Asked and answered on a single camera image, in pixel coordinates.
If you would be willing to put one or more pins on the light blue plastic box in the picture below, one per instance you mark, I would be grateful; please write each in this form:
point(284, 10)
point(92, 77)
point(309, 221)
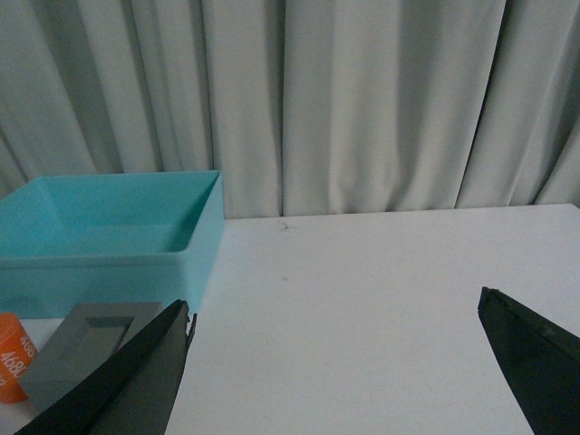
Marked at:
point(116, 238)

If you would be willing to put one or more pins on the gray block with L slot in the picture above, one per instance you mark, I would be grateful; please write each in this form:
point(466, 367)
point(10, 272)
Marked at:
point(87, 337)

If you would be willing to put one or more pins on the orange cylinder with white numbers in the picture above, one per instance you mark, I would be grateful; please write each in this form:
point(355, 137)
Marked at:
point(17, 352)

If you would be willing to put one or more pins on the white pleated curtain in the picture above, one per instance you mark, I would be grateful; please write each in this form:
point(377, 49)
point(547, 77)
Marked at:
point(306, 107)

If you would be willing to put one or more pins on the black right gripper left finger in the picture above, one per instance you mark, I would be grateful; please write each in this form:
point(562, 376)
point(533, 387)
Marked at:
point(133, 391)

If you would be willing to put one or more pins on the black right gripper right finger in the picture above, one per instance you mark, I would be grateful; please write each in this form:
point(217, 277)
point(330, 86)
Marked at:
point(539, 360)

